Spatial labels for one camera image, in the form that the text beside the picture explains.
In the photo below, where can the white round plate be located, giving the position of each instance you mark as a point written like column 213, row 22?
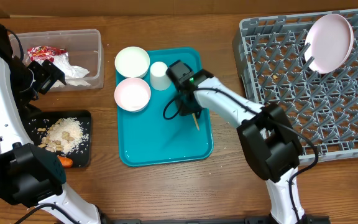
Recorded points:
column 331, row 39

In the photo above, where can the grey dishwasher rack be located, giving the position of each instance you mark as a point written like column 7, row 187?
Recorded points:
column 270, row 60

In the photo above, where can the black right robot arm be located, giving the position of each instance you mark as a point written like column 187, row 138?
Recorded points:
column 270, row 145

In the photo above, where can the black food tray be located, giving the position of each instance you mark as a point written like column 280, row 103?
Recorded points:
column 37, row 126

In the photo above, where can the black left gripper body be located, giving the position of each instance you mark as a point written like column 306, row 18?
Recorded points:
column 28, row 81

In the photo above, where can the teal serving tray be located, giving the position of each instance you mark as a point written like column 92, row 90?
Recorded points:
column 158, row 134

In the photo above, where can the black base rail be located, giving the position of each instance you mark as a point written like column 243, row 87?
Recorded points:
column 309, row 219

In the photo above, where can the pink bowl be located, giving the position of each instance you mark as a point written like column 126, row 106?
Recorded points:
column 132, row 94

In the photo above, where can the wooden chopstick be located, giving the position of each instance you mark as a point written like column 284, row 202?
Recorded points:
column 195, row 121

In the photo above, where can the clear plastic bin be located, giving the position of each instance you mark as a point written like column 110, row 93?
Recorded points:
column 84, row 47

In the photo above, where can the white napkin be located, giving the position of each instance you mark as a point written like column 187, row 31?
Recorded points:
column 73, row 73

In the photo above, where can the rice and peanut shell scraps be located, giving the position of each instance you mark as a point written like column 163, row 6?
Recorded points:
column 64, row 137

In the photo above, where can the orange carrot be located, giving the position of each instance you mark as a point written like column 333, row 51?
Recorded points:
column 66, row 162

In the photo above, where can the white cup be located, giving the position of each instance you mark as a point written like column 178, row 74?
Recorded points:
column 158, row 77

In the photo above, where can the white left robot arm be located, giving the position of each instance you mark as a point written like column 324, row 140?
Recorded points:
column 29, row 175

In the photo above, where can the red snack wrapper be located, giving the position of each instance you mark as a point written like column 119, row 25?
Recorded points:
column 42, row 53

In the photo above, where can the white bowl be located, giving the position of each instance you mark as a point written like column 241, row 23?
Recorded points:
column 132, row 62

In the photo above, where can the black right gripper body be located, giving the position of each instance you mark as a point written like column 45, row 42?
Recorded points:
column 188, row 106

